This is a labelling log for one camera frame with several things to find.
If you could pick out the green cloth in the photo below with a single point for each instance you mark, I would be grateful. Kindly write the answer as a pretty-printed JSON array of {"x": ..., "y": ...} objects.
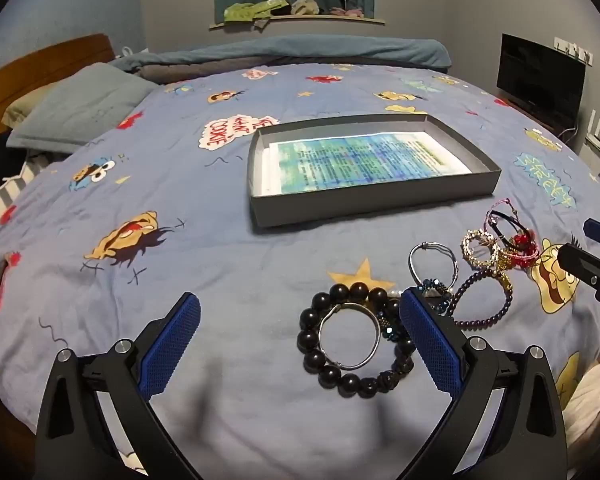
[{"x": 252, "y": 10}]

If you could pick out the wooden bed headboard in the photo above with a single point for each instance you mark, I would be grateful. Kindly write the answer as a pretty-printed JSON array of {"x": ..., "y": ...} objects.
[{"x": 40, "y": 60}]

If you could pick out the white wall hook rack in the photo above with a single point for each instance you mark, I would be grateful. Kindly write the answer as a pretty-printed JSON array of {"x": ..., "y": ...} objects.
[{"x": 575, "y": 50}]

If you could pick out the black white striped cloth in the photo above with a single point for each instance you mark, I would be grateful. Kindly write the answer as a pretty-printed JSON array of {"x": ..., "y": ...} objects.
[{"x": 0, "y": 165}]

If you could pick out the light fleece clothing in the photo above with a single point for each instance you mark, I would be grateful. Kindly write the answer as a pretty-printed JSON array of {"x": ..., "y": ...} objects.
[{"x": 590, "y": 400}]

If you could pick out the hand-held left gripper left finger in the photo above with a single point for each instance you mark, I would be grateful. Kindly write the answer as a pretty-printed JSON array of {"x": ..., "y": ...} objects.
[{"x": 172, "y": 345}]

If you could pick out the wooden window sill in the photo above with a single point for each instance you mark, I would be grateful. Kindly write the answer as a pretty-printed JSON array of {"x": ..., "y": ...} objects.
[{"x": 320, "y": 19}]

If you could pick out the black monitor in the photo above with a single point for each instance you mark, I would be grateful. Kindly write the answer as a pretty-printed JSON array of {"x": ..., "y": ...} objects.
[{"x": 540, "y": 80}]

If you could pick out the grey crumpled cloth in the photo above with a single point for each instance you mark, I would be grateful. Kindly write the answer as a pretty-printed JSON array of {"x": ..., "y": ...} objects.
[{"x": 305, "y": 6}]

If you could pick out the blue cartoon printed bedspread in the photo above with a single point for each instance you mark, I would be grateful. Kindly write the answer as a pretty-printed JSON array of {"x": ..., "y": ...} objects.
[{"x": 180, "y": 270}]

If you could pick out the pink cloth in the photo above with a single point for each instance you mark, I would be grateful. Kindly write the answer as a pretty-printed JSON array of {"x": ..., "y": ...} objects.
[{"x": 347, "y": 11}]

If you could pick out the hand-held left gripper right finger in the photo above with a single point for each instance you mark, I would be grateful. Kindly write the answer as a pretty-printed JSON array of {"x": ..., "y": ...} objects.
[{"x": 430, "y": 345}]

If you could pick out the grey blue pillow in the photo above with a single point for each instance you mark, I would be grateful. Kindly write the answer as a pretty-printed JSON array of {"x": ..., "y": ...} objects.
[{"x": 80, "y": 110}]

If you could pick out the grey blanket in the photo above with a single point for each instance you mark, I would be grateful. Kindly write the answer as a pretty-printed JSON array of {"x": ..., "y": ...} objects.
[{"x": 195, "y": 71}]

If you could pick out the teal blanket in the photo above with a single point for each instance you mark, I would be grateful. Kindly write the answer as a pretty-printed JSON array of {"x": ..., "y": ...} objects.
[{"x": 305, "y": 50}]

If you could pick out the grey cardboard box tray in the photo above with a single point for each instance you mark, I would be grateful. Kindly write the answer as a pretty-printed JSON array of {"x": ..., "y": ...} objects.
[{"x": 370, "y": 205}]

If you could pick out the beige pillow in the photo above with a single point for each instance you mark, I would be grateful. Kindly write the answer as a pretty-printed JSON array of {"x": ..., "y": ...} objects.
[{"x": 22, "y": 107}]

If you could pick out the blue green printed sheet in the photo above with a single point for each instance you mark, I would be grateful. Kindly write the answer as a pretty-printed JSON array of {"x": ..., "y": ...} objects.
[{"x": 360, "y": 160}]

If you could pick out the gold wreath brooch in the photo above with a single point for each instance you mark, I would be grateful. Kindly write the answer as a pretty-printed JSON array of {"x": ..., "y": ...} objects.
[{"x": 467, "y": 250}]

